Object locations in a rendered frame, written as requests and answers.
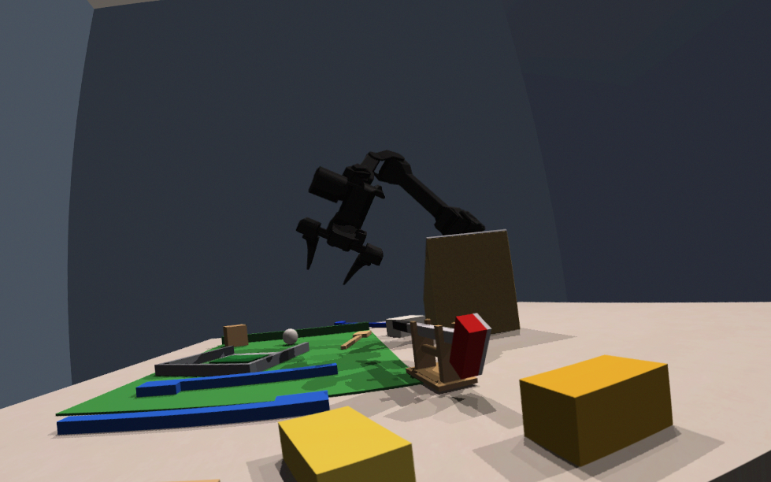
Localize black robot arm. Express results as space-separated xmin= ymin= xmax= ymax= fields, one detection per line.
xmin=309 ymin=150 xmax=485 ymax=251

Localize blue flat bar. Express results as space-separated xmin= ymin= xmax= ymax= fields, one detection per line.
xmin=135 ymin=363 xmax=338 ymax=397
xmin=57 ymin=390 xmax=330 ymax=435

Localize green flat mat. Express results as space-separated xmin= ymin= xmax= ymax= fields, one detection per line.
xmin=55 ymin=331 xmax=423 ymax=416

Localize white golf ball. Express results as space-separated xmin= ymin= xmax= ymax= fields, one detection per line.
xmin=283 ymin=328 xmax=298 ymax=344

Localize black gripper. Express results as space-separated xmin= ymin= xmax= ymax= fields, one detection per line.
xmin=296 ymin=205 xmax=384 ymax=285

